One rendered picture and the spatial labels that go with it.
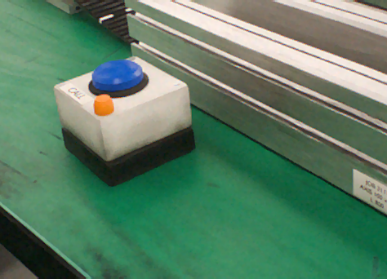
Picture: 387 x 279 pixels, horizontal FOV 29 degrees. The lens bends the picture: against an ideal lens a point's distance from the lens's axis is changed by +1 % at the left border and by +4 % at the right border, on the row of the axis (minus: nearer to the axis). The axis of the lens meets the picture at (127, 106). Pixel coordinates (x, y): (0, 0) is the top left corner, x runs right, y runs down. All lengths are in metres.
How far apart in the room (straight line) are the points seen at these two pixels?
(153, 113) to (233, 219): 0.10
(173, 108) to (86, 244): 0.12
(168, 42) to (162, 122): 0.11
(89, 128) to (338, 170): 0.18
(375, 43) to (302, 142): 0.09
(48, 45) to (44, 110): 0.16
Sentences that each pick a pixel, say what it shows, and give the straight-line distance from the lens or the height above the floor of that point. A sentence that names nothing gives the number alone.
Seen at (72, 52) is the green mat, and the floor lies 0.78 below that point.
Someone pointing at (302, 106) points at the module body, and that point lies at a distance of 0.53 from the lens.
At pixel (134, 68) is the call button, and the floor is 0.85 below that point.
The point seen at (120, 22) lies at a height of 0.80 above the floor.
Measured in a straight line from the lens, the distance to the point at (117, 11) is 0.84.
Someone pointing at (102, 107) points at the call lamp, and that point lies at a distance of 0.52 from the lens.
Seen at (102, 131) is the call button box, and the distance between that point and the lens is 0.53.
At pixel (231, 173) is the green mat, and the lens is 0.56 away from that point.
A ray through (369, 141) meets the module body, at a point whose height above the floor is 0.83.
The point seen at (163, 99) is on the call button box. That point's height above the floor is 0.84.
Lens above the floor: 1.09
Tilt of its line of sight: 28 degrees down
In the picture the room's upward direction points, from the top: 9 degrees counter-clockwise
